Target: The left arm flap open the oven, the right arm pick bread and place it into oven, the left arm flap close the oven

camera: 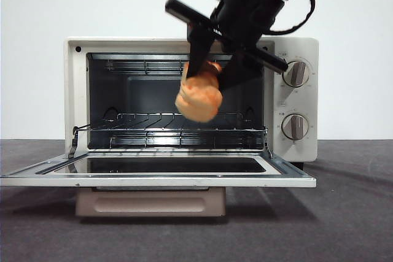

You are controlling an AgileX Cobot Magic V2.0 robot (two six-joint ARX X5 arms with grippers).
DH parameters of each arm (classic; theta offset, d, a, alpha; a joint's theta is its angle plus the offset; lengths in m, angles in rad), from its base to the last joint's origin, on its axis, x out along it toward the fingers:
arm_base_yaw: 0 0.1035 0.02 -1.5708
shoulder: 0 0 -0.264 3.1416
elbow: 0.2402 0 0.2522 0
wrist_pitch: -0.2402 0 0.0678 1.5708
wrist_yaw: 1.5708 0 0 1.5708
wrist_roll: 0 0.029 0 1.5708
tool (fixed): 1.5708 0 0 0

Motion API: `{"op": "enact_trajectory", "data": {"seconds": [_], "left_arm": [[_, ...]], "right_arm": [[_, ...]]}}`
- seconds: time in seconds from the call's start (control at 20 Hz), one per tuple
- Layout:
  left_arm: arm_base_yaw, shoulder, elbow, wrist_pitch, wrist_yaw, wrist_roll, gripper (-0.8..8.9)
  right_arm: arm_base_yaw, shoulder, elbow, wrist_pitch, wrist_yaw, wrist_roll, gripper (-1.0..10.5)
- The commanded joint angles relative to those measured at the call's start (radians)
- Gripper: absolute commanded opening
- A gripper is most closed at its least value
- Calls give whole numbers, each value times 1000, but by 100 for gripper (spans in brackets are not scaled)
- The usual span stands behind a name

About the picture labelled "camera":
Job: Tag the cream Toshiba toaster oven body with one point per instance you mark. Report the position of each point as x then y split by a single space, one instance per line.
307 148

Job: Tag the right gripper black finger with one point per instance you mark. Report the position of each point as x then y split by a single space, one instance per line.
241 71
199 50

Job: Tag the temperature knob with beige grip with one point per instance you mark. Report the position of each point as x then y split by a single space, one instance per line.
297 75

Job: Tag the timer knob with beige grip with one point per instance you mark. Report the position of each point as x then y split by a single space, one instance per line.
295 126

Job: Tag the golden brown bread roll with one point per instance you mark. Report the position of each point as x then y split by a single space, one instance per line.
198 101

